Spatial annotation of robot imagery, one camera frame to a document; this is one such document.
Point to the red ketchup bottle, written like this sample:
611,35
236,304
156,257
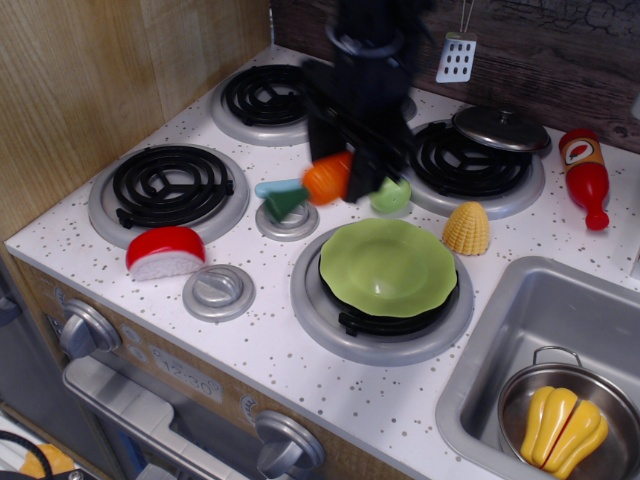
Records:
586,175

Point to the silver oven dial right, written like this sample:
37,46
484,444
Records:
289,450

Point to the black front-right burner coil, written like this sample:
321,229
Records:
354,322

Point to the silver stovetop knob front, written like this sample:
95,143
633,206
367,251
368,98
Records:
218,293

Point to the yellow toy squash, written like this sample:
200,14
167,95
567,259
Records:
561,431

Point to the green toy apple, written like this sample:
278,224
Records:
391,196

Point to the silver oven dial left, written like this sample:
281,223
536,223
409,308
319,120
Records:
86,330

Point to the steel pot lid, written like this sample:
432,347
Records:
500,128

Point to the hanging white spatula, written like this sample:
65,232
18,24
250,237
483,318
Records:
458,52

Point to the silver stovetop knob middle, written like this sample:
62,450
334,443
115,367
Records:
299,224

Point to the silver stovetop knob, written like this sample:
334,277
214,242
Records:
299,224
218,293

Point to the silver oven dial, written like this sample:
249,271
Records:
86,330
289,450

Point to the black front-left burner coil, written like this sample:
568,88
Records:
170,186

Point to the blue handled toy knife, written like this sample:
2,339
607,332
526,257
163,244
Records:
264,189

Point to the silver toy sink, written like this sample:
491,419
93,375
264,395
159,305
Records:
537,302

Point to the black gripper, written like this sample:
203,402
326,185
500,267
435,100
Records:
357,101

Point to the green plastic plate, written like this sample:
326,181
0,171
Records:
387,268

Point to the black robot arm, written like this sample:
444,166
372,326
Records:
378,23

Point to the small steel pot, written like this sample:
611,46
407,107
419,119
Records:
617,457

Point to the black back-right burner coil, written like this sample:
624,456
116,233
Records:
453,165

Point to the silver oven door handle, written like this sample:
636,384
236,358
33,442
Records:
143,415

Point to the orange toy on floor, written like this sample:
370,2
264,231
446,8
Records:
58,461

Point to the yellow toy corn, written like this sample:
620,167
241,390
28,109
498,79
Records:
467,231

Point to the black back-left burner coil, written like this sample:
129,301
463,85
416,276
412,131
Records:
268,95

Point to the orange toy carrot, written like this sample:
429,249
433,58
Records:
325,181

